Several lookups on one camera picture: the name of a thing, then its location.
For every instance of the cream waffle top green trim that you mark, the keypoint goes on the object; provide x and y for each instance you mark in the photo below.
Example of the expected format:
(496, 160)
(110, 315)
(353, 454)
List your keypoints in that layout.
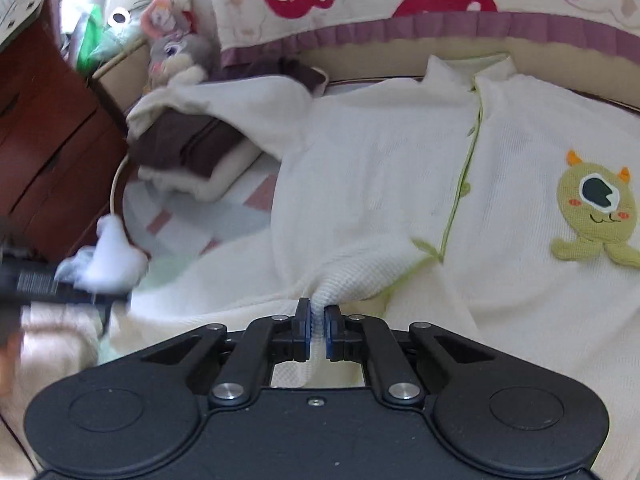
(375, 170)

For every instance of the red-brown wooden nightstand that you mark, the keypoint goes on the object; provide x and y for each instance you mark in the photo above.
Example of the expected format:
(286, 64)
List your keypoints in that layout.
(50, 135)

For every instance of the cream folded garment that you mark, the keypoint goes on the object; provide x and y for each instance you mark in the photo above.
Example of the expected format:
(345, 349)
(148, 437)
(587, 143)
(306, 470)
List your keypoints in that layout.
(210, 180)

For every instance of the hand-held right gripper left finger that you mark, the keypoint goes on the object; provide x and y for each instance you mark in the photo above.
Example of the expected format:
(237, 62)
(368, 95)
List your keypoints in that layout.
(306, 330)

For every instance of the pink fluffy garment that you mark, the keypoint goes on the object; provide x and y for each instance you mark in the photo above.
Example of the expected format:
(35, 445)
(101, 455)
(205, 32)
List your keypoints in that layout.
(50, 340)

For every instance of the brown folded garment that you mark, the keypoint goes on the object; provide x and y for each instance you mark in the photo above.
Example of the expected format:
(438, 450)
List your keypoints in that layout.
(185, 140)

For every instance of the green fleece blanket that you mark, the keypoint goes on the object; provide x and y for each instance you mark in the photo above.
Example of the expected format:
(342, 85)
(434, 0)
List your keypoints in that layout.
(162, 274)

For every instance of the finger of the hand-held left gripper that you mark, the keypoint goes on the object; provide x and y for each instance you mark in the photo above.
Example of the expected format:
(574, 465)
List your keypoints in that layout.
(100, 300)

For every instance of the green plush toy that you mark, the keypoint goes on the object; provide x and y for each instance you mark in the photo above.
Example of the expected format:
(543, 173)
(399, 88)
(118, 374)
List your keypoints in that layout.
(100, 35)

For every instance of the pale blue garment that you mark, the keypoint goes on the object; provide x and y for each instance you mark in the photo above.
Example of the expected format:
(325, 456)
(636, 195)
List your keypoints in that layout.
(112, 260)

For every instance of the grey plush rabbit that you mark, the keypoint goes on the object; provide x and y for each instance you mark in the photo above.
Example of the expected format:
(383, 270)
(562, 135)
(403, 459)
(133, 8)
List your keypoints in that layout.
(175, 55)

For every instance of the beige padded bed frame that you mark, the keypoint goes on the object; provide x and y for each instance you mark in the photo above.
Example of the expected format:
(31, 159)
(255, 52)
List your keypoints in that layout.
(360, 62)

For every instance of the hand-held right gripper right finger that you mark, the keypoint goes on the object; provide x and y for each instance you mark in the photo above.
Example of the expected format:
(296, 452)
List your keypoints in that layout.
(330, 332)

